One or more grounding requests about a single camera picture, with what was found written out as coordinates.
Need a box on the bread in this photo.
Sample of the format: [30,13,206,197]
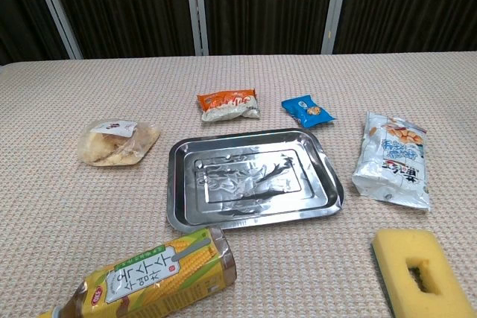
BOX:
[77,119,162,168]

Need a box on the silver metal tray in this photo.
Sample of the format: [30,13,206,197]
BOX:
[166,128,346,232]

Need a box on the yellow sponge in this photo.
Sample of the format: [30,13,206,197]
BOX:
[370,228,476,318]

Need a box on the orange and white snack packet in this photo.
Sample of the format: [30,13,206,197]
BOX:
[196,89,261,122]

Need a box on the blue snack packet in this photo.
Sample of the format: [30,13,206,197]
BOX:
[281,94,336,129]

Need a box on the black pleated curtain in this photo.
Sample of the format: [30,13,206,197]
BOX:
[0,0,477,66]

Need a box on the beige woven tablecloth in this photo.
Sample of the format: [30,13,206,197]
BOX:
[0,48,477,318]

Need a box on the white snack bag blue print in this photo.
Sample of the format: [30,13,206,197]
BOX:
[352,111,432,212]

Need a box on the yellow corn tea bottle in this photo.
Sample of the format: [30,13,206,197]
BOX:
[35,227,239,318]

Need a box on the grey metal frame post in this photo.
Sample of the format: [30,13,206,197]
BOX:
[183,0,209,57]
[320,0,352,54]
[28,0,83,60]

